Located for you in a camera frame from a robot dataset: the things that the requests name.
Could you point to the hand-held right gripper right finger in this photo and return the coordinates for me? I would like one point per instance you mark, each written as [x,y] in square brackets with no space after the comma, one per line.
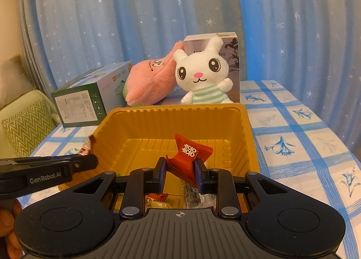
[198,176]

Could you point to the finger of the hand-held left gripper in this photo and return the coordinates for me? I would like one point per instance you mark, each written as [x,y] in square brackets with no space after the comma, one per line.
[84,162]

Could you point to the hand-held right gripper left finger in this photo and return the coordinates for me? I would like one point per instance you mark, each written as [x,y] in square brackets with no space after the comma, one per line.
[162,176]

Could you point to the round red snack packet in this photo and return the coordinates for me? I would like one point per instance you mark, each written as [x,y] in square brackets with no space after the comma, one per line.
[86,149]

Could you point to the small dark red candy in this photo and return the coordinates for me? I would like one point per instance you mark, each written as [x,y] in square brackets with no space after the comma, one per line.
[156,197]

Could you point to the red pillow-shaped snack packet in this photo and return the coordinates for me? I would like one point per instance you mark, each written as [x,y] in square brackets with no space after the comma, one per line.
[189,151]

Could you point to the yellow green candy packet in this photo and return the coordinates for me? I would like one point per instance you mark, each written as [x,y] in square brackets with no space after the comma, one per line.
[159,204]

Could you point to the yellow ribbed plastic tray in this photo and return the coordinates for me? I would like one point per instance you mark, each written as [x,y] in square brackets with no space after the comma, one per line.
[141,129]

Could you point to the person's left hand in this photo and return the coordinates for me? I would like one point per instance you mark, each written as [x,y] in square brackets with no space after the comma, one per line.
[8,219]

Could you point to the green and white carton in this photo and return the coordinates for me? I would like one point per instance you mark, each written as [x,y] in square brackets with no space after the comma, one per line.
[81,106]

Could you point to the light green sofa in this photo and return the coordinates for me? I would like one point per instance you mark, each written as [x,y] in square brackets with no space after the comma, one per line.
[17,103]

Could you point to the pink plush toy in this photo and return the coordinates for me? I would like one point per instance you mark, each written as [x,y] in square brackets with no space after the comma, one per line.
[149,81]

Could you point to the olive grey cushion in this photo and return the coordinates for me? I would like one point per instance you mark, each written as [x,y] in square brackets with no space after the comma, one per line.
[11,78]

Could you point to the white bunny plush toy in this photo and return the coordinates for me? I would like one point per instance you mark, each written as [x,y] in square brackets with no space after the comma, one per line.
[197,70]

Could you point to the grey floral print box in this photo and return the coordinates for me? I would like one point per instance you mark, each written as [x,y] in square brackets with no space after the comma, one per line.
[233,58]

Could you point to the grey pleated curtain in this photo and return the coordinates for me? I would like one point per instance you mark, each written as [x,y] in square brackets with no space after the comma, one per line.
[28,36]

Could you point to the blue star curtain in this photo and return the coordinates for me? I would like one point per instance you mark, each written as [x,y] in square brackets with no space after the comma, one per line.
[112,7]

